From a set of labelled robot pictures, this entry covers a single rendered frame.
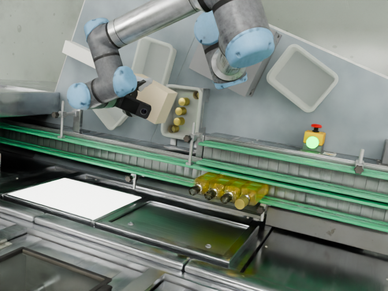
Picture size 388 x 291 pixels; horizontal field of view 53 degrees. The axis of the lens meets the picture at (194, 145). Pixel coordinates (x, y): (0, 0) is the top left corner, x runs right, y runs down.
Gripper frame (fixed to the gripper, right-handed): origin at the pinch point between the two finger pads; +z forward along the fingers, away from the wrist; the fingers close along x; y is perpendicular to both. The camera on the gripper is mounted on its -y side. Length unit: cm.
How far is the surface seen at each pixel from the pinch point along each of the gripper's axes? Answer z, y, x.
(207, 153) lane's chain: 22.5, -22.6, 13.4
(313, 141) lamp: 25, -56, -10
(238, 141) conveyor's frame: 22.9, -31.8, 3.1
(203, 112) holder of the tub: 31.3, -10.6, 1.5
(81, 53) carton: 29, 56, 4
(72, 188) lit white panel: 1, 17, 49
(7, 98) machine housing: 2, 64, 32
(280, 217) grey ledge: 23, -60, 21
